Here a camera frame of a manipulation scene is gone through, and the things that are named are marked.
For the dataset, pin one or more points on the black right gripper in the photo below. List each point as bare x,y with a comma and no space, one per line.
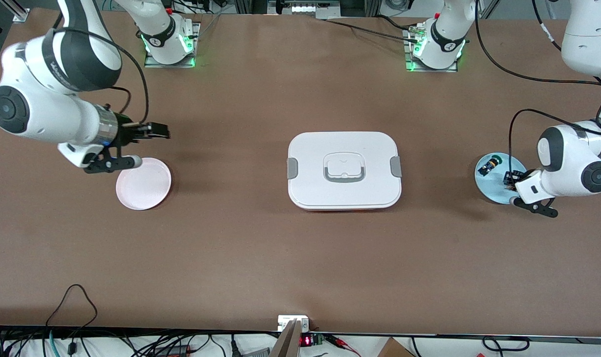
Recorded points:
127,131

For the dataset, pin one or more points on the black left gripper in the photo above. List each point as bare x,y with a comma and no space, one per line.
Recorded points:
514,177

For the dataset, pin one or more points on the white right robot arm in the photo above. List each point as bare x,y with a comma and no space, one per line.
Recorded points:
42,109

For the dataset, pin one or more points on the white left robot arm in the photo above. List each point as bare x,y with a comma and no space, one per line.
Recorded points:
577,163

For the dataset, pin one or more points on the white lidded box grey latches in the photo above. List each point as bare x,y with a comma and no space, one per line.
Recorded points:
345,188

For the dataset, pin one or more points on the small white box device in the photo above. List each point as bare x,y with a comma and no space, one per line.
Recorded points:
285,321

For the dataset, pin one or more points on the light blue round plate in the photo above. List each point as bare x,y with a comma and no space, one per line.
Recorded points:
493,188

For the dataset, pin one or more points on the pink round plate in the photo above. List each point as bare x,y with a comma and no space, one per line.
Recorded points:
144,191

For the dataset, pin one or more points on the brown cardboard piece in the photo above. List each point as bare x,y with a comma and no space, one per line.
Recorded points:
394,349

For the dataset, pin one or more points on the white power strip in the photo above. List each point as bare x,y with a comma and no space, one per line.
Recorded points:
305,9

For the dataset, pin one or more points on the red clip leads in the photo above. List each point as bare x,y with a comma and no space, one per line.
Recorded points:
345,345

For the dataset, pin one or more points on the red digit display board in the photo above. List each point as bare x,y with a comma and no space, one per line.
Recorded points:
306,340

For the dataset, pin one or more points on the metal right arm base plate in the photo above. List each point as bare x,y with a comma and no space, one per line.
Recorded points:
195,44

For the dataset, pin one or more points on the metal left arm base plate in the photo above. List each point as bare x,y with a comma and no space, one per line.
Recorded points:
431,70

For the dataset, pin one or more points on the aluminium frame profile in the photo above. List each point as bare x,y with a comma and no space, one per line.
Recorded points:
18,12

